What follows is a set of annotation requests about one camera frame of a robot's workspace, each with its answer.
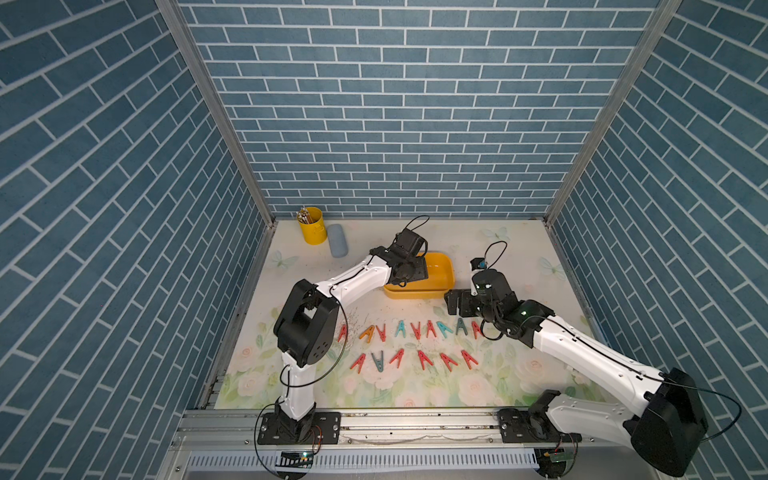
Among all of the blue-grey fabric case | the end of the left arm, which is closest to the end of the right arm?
the end of the left arm

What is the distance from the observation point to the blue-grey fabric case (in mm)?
1104

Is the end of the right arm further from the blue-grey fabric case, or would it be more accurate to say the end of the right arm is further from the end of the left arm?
the blue-grey fabric case
